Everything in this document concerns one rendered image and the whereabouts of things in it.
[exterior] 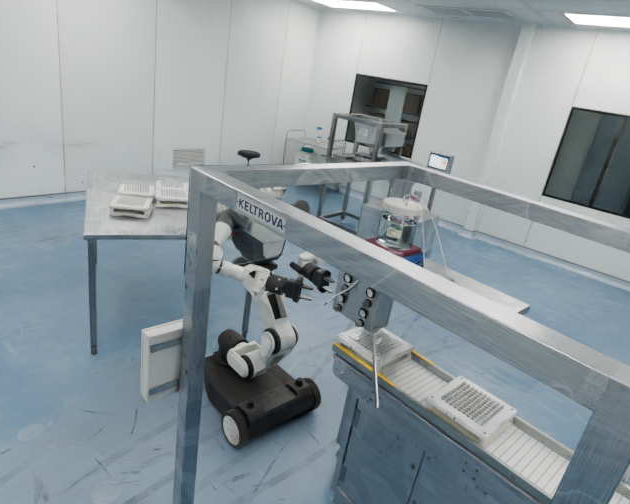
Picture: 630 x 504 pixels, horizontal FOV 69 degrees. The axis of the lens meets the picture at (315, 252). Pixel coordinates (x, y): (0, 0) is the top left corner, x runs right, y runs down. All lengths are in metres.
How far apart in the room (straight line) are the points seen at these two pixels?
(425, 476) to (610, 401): 1.38
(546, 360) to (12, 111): 5.77
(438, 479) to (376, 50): 6.93
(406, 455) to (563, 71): 5.71
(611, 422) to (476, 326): 0.21
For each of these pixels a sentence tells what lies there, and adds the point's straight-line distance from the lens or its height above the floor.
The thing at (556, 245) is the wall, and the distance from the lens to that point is 7.04.
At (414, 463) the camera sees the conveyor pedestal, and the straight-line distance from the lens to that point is 2.06.
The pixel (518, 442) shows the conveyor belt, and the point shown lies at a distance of 1.93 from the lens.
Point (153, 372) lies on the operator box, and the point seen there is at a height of 0.96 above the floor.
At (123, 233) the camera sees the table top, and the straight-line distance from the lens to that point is 3.03.
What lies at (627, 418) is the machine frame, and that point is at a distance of 0.75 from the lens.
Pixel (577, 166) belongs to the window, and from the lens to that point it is 6.88.
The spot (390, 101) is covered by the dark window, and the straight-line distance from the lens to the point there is 7.84.
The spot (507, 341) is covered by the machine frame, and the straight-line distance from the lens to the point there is 0.77.
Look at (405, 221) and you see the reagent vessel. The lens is 1.75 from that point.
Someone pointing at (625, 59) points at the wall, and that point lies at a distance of 6.86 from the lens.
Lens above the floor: 1.95
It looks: 21 degrees down
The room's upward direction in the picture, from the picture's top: 9 degrees clockwise
